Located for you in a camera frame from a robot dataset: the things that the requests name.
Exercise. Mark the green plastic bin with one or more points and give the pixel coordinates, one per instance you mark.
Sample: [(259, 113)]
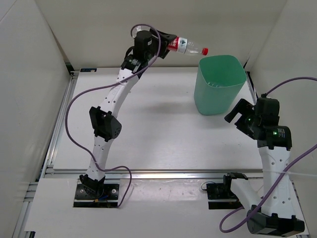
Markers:
[(218, 82)]

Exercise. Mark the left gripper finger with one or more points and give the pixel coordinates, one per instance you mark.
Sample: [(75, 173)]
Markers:
[(166, 38), (163, 53)]

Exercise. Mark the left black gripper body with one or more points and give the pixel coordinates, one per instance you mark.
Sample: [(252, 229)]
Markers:
[(156, 45)]

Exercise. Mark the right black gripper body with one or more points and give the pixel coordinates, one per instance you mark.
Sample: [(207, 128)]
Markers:
[(252, 120)]

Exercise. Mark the red label bottle red cap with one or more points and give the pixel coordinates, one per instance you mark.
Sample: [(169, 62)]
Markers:
[(186, 47)]

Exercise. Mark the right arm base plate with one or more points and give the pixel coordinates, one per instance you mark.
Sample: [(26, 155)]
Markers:
[(219, 197)]

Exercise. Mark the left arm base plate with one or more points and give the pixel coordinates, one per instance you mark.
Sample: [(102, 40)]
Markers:
[(106, 197)]

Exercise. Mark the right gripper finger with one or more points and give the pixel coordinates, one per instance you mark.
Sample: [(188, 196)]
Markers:
[(243, 107), (246, 128)]

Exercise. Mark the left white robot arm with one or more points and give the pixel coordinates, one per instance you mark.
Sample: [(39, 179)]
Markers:
[(104, 117)]

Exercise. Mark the aluminium table frame rail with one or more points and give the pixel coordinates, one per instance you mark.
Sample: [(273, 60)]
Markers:
[(168, 149)]

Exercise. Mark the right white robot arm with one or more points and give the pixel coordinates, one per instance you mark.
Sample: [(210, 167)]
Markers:
[(273, 214)]

